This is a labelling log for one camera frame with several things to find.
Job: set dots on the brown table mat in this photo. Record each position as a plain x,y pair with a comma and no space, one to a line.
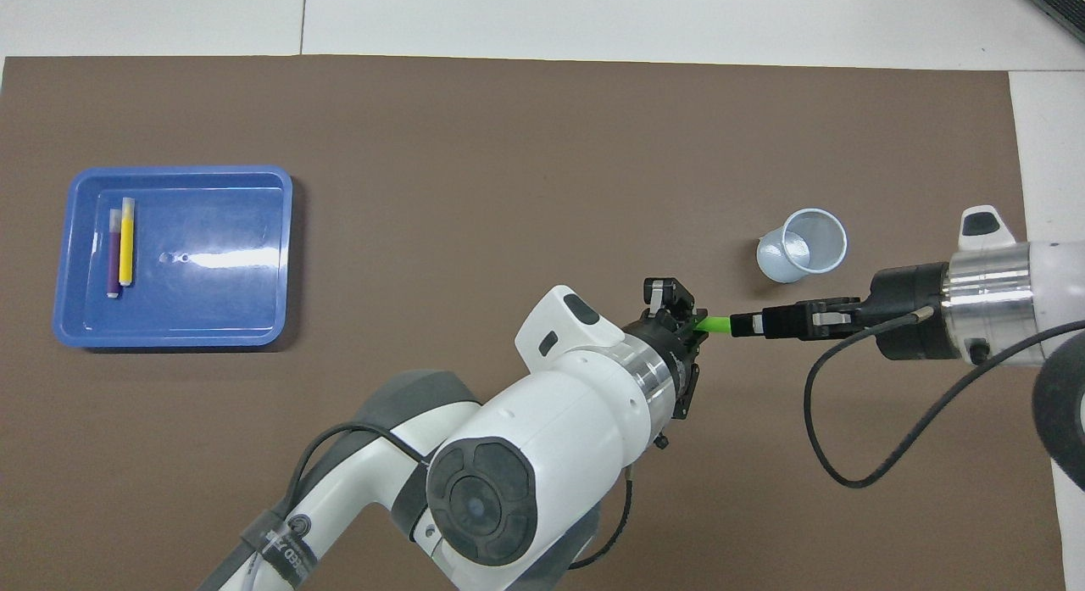
424,133

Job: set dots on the yellow pen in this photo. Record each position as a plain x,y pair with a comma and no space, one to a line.
126,243

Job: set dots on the grey ribbed device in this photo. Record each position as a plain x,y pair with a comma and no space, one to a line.
1059,2

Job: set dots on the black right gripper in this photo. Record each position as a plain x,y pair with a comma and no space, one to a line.
907,303

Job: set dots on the purple pen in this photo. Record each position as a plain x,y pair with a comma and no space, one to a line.
114,256

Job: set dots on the clear plastic cup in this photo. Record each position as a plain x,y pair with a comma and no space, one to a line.
801,248

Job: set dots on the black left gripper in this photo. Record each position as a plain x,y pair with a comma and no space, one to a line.
678,341

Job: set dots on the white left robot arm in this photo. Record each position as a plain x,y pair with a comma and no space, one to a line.
542,430

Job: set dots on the green pen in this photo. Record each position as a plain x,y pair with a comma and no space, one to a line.
714,326

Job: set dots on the blue plastic tray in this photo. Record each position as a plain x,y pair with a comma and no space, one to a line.
212,303

